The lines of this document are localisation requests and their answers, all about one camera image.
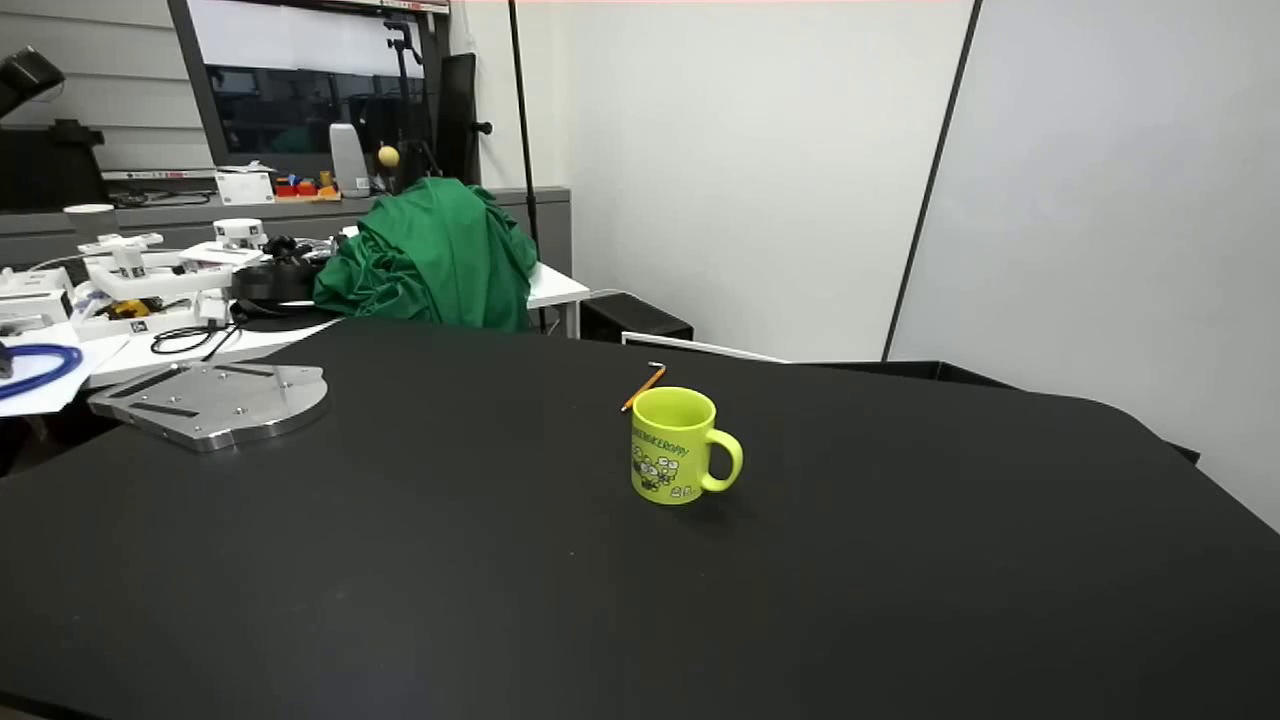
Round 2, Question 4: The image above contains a white cluttered side table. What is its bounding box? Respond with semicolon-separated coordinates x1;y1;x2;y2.
0;230;585;416

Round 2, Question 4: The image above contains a yellow green mug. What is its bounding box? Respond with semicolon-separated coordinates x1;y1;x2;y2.
628;386;744;507

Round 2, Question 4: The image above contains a blue cable loop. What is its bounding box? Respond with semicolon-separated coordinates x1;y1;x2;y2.
0;339;87;403

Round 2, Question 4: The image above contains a green cloth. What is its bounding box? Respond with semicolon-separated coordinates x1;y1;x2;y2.
312;181;537;331

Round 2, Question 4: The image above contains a black vertical pole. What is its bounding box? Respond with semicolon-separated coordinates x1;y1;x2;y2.
505;0;538;249

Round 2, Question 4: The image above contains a grey metal base plate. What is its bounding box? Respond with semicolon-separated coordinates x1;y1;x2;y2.
87;359;327;451

